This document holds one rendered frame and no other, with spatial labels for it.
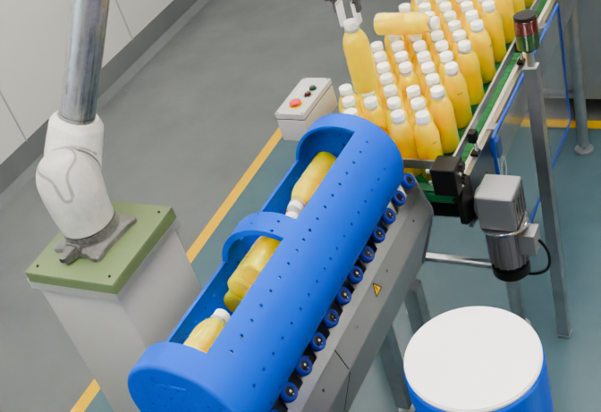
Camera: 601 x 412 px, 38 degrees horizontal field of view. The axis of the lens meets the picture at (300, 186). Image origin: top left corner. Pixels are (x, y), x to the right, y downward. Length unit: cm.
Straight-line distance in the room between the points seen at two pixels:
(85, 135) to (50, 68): 295
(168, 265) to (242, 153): 212
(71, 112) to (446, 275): 170
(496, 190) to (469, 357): 78
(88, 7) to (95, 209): 53
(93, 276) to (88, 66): 56
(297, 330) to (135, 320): 71
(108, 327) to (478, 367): 115
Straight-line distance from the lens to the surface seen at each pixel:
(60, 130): 249
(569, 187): 385
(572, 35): 371
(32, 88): 532
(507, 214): 248
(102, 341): 261
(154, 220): 246
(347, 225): 202
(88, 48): 239
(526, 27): 245
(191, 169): 462
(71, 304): 255
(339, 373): 209
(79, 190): 235
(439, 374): 179
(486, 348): 182
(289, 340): 184
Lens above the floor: 239
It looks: 35 degrees down
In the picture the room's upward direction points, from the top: 18 degrees counter-clockwise
